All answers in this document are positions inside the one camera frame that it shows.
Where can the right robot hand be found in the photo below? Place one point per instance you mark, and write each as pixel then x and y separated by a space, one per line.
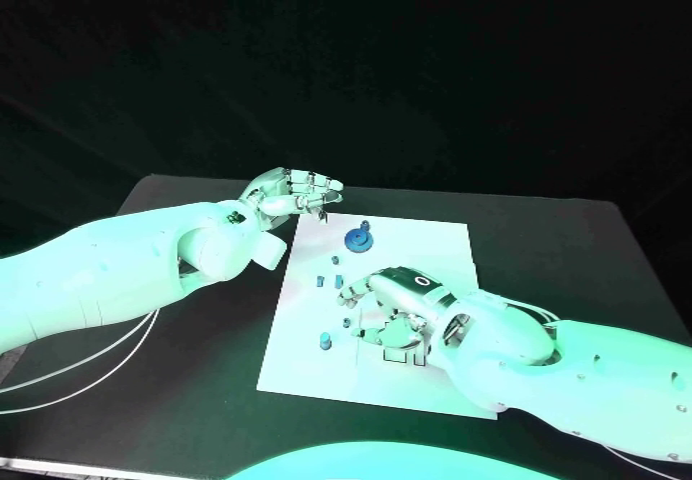
pixel 411 287

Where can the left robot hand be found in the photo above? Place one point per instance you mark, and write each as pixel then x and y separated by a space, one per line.
pixel 292 189

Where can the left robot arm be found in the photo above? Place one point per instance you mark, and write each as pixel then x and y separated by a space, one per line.
pixel 109 270

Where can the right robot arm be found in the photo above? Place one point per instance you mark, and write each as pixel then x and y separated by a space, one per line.
pixel 595 375

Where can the white task board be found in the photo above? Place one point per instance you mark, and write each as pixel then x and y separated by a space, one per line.
pixel 325 371

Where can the blue gear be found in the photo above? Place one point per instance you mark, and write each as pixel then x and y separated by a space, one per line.
pixel 358 240

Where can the blue cylinder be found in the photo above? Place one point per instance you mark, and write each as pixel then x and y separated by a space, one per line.
pixel 325 341

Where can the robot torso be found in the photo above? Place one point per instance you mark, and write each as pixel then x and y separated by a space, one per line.
pixel 378 463

